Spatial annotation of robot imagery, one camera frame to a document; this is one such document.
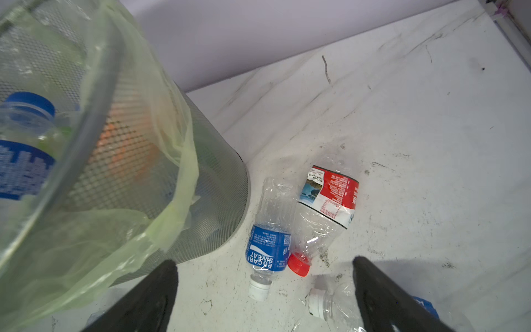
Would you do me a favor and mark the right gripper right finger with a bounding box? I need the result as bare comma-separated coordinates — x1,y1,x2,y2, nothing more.
353,256,452,332

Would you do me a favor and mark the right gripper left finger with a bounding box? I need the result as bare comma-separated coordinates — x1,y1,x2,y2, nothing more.
84,260,178,332

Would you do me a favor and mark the red label crushed bottle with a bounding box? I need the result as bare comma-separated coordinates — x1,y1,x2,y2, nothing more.
287,148,360,277

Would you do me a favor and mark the small blue label bottle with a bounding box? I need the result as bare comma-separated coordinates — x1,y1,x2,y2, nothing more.
1,91,60,232

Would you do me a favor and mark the orange label bottle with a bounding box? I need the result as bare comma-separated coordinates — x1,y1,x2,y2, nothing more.
88,103,160,181

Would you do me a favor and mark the grey mesh waste bin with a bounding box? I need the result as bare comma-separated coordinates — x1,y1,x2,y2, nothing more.
0,0,250,287

